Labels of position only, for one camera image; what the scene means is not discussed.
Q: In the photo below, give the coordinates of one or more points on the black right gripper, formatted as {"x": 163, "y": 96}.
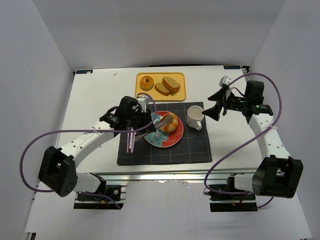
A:
{"x": 223, "y": 103}

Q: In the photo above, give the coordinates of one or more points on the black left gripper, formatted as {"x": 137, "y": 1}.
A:
{"x": 144, "y": 122}

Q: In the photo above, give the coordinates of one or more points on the orange striped round bread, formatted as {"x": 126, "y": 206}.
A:
{"x": 169, "y": 127}

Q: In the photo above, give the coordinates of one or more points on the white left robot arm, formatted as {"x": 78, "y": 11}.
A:
{"x": 58, "y": 170}

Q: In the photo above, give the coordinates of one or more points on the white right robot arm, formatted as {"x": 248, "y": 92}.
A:
{"x": 279, "y": 173}

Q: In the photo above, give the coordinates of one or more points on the rear bread slice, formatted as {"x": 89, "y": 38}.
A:
{"x": 171, "y": 84}

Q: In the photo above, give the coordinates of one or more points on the red and teal plate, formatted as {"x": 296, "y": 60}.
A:
{"x": 166, "y": 139}

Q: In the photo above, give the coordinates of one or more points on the white mug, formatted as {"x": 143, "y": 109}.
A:
{"x": 195, "y": 117}

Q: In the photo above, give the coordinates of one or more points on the yellow tray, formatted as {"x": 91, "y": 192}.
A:
{"x": 179, "y": 96}

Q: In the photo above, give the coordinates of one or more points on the dark checked placemat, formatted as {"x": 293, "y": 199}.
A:
{"x": 193, "y": 147}

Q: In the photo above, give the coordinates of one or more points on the pink-handled knife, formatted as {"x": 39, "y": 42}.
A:
{"x": 132, "y": 142}

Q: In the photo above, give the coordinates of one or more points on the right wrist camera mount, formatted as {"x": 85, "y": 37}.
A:
{"x": 224, "y": 84}

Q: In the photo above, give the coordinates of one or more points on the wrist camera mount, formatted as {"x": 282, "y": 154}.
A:
{"x": 143, "y": 101}
{"x": 224, "y": 84}

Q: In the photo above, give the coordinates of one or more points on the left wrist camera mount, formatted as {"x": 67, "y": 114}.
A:
{"x": 143, "y": 101}

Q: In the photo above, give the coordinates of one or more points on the ring-shaped bagel bread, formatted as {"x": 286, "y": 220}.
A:
{"x": 146, "y": 83}

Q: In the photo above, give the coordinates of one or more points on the aluminium frame rail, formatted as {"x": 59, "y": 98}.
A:
{"x": 216, "y": 176}

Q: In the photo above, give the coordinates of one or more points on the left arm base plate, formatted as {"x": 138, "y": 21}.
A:
{"x": 113, "y": 198}

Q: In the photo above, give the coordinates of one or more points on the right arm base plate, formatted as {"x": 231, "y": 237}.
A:
{"x": 223, "y": 203}

